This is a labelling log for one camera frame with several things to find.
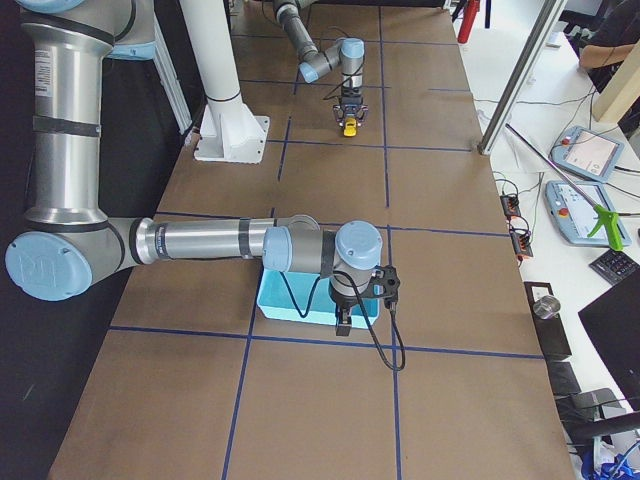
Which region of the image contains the lower teach pendant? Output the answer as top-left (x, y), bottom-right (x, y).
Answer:
top-left (545, 180), bottom-right (632, 247)

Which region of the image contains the black flat box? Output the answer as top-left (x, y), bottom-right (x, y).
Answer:
top-left (524, 281), bottom-right (572, 361)

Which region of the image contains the black camera cable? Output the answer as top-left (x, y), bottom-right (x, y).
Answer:
top-left (278, 269), bottom-right (407, 372)
top-left (319, 27), bottom-right (355, 104)

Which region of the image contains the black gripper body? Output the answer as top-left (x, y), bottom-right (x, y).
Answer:
top-left (329, 287), bottom-right (362, 315)
top-left (340, 87), bottom-right (364, 113)

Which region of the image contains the lower orange black connector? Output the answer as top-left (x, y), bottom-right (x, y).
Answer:
top-left (509, 227), bottom-right (533, 260)

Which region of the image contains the red fire extinguisher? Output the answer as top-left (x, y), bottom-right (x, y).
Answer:
top-left (457, 0), bottom-right (481, 44)

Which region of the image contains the yellow beetle toy car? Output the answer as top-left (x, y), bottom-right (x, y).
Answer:
top-left (342, 117), bottom-right (359, 138)

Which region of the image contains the seated person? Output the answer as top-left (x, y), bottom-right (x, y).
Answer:
top-left (579, 0), bottom-right (639, 92)

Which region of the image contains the silver metal cup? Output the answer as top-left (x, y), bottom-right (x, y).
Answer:
top-left (532, 295), bottom-right (561, 320)

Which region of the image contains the orange black connector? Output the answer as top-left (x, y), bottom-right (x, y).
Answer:
top-left (509, 227), bottom-right (533, 260)
top-left (500, 193), bottom-right (521, 219)

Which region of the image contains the upper orange black connector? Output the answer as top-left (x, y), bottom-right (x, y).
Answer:
top-left (500, 193), bottom-right (521, 219)

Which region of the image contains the white camera stand post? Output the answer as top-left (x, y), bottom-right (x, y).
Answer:
top-left (180, 0), bottom-right (270, 164)

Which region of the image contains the turquoise plastic bin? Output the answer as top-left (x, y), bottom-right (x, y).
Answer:
top-left (256, 268), bottom-right (383, 331)

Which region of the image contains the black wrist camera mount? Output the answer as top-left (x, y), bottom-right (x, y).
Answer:
top-left (362, 265), bottom-right (401, 302)

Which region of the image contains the aluminium frame post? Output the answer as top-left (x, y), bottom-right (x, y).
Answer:
top-left (478, 0), bottom-right (567, 155)

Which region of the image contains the upper teach pendant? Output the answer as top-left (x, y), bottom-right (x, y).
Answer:
top-left (551, 126), bottom-right (624, 183)

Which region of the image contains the teach pendant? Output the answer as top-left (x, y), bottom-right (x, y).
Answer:
top-left (551, 126), bottom-right (624, 183)
top-left (545, 180), bottom-right (632, 247)

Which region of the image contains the black calculator keypad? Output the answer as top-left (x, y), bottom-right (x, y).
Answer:
top-left (589, 249), bottom-right (639, 285)

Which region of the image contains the green handled grabber stick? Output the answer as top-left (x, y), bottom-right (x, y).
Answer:
top-left (506, 123), bottom-right (623, 251)

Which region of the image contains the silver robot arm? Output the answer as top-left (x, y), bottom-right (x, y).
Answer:
top-left (272, 1), bottom-right (368, 137)
top-left (5, 1), bottom-right (399, 337)

